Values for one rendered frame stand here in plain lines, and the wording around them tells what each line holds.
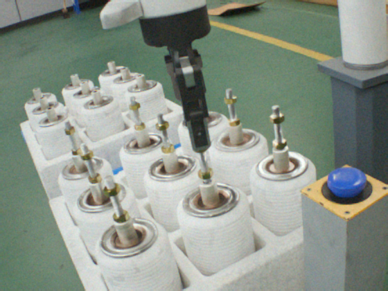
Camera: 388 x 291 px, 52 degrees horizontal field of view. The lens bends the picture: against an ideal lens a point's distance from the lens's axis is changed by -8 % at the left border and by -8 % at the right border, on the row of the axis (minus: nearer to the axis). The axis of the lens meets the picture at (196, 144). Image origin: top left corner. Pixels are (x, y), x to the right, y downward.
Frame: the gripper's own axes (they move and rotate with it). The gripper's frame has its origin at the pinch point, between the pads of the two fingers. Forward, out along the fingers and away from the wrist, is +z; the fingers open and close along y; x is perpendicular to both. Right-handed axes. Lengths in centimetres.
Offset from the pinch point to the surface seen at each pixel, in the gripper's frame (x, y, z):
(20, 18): 207, 615, 23
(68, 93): 30, 69, 11
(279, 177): -9.7, 1.1, 10.4
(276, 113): -10.8, 3.8, 2.4
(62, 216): 25.4, 15.4, 17.9
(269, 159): -9.9, 6.6, 10.5
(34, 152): 38, 47, 18
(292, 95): -40, 90, 36
